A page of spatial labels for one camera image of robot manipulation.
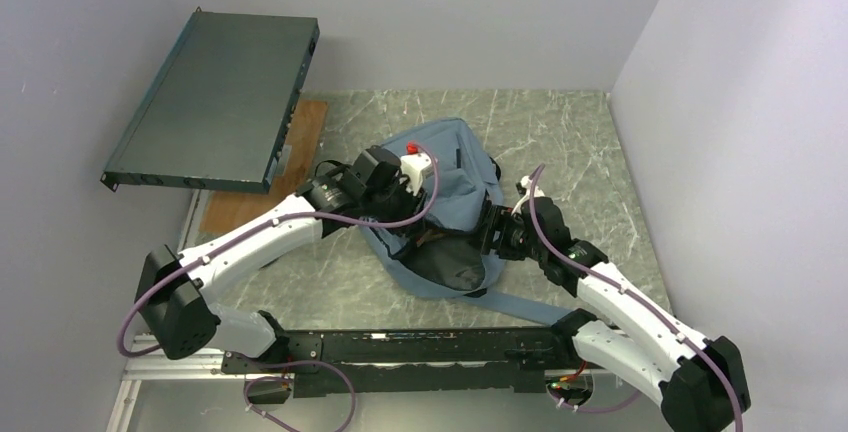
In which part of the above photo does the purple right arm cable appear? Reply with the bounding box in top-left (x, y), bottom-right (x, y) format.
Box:
top-left (528, 163), bottom-right (747, 432)

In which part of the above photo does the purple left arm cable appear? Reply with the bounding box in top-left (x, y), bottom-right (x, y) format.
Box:
top-left (117, 144), bottom-right (442, 432)

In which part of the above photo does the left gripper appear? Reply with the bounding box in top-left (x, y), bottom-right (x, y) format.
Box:
top-left (362, 173), bottom-right (429, 239)

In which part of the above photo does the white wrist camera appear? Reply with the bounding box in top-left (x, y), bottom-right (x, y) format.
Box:
top-left (400, 142), bottom-right (434, 196)
top-left (513, 175), bottom-right (533, 211)

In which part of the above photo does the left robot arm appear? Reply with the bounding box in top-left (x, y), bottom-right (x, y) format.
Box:
top-left (129, 142), bottom-right (440, 372)

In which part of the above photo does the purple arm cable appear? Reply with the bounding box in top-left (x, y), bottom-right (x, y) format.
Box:
top-left (528, 163), bottom-right (747, 432)
top-left (117, 144), bottom-right (442, 432)

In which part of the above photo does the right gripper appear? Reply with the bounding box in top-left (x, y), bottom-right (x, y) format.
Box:
top-left (468, 203), bottom-right (546, 261)

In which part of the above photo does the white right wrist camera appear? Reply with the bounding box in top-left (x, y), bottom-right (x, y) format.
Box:
top-left (513, 175), bottom-right (533, 211)

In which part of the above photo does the blue backpack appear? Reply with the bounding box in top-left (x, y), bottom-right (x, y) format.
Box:
top-left (357, 118), bottom-right (569, 325)

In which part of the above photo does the brown wooden board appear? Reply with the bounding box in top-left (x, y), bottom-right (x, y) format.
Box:
top-left (198, 100), bottom-right (328, 235)

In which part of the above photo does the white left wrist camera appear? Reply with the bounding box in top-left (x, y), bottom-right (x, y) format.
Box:
top-left (400, 142), bottom-right (434, 196)

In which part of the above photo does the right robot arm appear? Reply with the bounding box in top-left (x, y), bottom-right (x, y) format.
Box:
top-left (476, 196), bottom-right (751, 431)

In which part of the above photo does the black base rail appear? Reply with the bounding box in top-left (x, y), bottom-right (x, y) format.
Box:
top-left (221, 327), bottom-right (582, 398)

